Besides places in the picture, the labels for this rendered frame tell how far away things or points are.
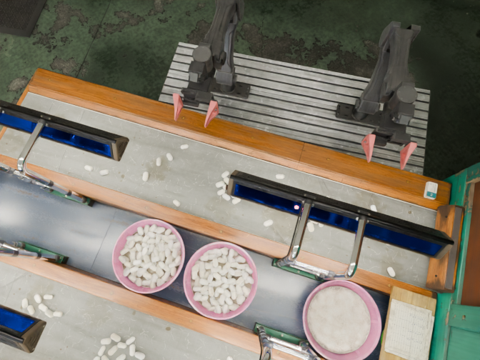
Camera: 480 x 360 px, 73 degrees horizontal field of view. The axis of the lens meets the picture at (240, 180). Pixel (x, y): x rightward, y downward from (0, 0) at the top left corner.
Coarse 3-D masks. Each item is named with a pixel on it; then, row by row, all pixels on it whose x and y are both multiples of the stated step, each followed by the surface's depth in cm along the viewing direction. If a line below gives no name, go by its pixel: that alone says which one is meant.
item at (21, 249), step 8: (0, 240) 114; (0, 248) 96; (8, 248) 102; (16, 248) 114; (24, 248) 127; (32, 248) 127; (40, 248) 127; (16, 256) 103; (24, 256) 106; (32, 256) 110; (40, 256) 114; (48, 256) 118; (56, 256) 124; (64, 256) 126
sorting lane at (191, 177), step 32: (32, 96) 143; (96, 128) 138; (128, 128) 138; (32, 160) 135; (64, 160) 134; (96, 160) 134; (128, 160) 134; (192, 160) 133; (224, 160) 133; (256, 160) 133; (128, 192) 130; (160, 192) 129; (192, 192) 129; (320, 192) 128; (352, 192) 128; (224, 224) 125; (256, 224) 125; (288, 224) 125; (384, 256) 120; (416, 256) 120
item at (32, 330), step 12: (0, 312) 86; (12, 312) 87; (0, 324) 83; (12, 324) 84; (24, 324) 85; (36, 324) 85; (0, 336) 83; (12, 336) 81; (24, 336) 81; (36, 336) 85; (24, 348) 82
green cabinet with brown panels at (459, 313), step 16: (464, 208) 114; (464, 224) 111; (464, 240) 109; (464, 256) 107; (464, 272) 105; (464, 288) 103; (464, 304) 101; (448, 320) 105; (464, 320) 97; (464, 336) 96; (448, 352) 101; (464, 352) 94
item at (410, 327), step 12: (396, 300) 112; (396, 312) 111; (408, 312) 111; (420, 312) 111; (396, 324) 110; (408, 324) 110; (420, 324) 110; (432, 324) 110; (396, 336) 109; (408, 336) 109; (420, 336) 109; (396, 348) 108; (408, 348) 108; (420, 348) 108
